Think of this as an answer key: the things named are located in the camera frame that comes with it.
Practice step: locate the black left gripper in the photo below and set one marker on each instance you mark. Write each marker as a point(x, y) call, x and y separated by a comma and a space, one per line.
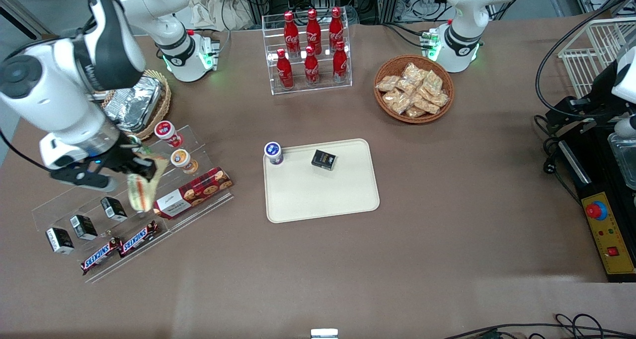
point(599, 89)

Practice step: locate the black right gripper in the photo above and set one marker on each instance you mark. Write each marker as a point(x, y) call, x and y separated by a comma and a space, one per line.
point(118, 157)

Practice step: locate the triangle sandwich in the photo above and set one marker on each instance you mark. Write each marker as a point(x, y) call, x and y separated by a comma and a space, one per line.
point(141, 195)

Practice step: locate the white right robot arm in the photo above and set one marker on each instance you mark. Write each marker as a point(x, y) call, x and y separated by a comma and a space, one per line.
point(49, 105)

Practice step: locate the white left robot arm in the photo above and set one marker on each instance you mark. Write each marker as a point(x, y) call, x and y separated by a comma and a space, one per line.
point(467, 6)

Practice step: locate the beige plastic tray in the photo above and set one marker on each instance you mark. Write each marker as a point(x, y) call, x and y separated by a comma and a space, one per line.
point(318, 195)

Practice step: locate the green lid yogurt bottle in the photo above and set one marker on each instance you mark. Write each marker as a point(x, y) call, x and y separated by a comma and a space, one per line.
point(136, 141)

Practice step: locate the orange lid yogurt bottle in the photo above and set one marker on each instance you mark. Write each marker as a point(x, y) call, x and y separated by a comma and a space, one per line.
point(180, 158)

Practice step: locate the red lid yogurt bottle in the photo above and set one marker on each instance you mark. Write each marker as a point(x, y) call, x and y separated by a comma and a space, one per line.
point(165, 130)

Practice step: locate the small black box white label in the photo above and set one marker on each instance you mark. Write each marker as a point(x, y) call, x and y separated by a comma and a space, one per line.
point(83, 227)
point(59, 240)
point(114, 209)

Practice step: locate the red plaid cookie box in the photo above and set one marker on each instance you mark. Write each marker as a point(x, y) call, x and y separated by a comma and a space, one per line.
point(194, 192)

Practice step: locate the clear acrylic tiered stand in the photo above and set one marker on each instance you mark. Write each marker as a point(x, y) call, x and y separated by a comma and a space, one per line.
point(198, 145)

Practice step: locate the aluminium foil container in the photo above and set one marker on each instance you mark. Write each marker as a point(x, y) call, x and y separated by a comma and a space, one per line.
point(136, 105)

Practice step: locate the clear plastic container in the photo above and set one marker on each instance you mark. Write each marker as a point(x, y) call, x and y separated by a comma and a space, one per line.
point(625, 160)

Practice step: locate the oval wicker basket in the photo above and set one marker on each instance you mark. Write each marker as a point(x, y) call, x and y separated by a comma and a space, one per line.
point(165, 105)

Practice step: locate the snickers bar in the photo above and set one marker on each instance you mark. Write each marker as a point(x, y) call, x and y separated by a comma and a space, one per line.
point(139, 238)
point(99, 257)

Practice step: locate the red emergency stop button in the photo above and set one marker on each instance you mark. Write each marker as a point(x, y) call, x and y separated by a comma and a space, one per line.
point(596, 210)

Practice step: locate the blue lid yogurt bottle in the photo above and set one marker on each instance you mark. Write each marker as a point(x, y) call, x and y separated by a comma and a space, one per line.
point(273, 150)

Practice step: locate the black control box yellow panel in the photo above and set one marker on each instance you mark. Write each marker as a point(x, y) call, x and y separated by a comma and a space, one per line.
point(608, 249)

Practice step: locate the clear packet of biscuits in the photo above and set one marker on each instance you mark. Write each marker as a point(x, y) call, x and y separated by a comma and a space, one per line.
point(433, 82)
point(406, 86)
point(426, 105)
point(414, 73)
point(387, 83)
point(397, 102)
point(415, 112)

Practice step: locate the red cola bottle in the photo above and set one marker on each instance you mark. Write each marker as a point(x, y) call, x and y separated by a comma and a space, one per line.
point(312, 69)
point(340, 65)
point(284, 73)
point(291, 36)
point(336, 31)
point(313, 33)

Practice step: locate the small black box gold print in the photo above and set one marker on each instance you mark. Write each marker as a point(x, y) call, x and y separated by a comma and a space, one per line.
point(324, 160)

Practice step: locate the clear acrylic bottle rack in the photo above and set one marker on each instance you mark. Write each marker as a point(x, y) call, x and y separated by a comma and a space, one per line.
point(308, 89)

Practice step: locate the round wicker basket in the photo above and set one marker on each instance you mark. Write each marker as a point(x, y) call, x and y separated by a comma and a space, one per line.
point(395, 64)

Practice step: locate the small silver device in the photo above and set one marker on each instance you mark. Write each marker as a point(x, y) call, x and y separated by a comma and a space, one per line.
point(324, 334)

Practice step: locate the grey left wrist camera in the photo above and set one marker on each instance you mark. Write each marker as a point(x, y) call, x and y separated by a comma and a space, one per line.
point(626, 126)

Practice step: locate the aluminium frame post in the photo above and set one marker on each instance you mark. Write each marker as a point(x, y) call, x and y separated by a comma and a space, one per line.
point(256, 1)
point(390, 1)

